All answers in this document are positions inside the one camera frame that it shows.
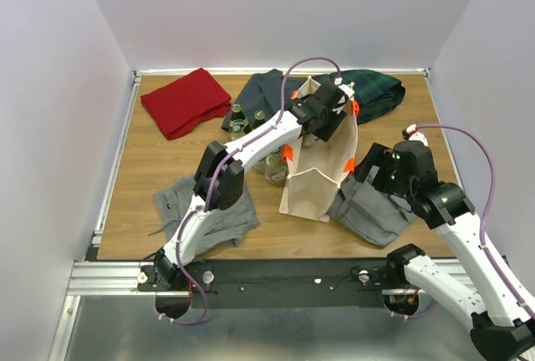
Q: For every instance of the red folded cloth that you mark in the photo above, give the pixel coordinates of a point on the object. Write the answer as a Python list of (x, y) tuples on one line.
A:
[(180, 106)]

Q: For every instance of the green plaid folded skirt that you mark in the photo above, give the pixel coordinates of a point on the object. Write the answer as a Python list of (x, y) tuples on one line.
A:
[(377, 94)]

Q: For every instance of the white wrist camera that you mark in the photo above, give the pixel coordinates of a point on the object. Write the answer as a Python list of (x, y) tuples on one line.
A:
[(348, 94), (412, 133)]

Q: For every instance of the green Perrier bottle red label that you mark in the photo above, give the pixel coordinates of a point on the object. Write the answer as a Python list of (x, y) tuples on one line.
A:
[(238, 122)]

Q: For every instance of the green Perrier bottle yellow label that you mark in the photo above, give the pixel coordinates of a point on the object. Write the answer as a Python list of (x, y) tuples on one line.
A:
[(259, 119)]

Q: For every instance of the grey pleated skirt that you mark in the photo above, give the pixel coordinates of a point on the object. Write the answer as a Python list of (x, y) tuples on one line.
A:
[(373, 216)]

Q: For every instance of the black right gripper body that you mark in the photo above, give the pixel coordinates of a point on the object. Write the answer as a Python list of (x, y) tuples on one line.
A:
[(394, 181)]

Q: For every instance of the grey knit shorts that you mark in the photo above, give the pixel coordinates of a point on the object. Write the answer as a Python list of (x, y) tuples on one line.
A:
[(226, 227)]

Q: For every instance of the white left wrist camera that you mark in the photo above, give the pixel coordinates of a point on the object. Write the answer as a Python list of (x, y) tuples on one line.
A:
[(348, 94)]

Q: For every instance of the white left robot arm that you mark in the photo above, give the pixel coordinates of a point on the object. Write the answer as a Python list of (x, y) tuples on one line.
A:
[(219, 178)]

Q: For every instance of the beige canvas tote bag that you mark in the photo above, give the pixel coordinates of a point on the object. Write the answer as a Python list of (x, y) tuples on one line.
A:
[(315, 174)]

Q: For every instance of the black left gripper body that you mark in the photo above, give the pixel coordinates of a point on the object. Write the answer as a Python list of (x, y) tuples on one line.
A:
[(329, 120)]

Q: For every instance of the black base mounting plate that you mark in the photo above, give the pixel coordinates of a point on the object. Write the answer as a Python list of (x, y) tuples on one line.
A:
[(279, 283)]

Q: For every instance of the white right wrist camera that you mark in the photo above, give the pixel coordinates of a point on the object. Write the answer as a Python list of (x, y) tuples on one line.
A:
[(412, 133)]

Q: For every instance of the clear Chang soda bottle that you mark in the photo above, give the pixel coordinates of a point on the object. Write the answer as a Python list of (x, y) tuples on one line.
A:
[(259, 167), (276, 169)]

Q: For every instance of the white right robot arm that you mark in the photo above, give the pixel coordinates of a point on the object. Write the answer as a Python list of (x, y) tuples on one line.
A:
[(499, 311)]

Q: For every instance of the red soda can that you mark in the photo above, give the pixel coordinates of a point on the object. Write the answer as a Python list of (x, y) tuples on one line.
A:
[(310, 140)]

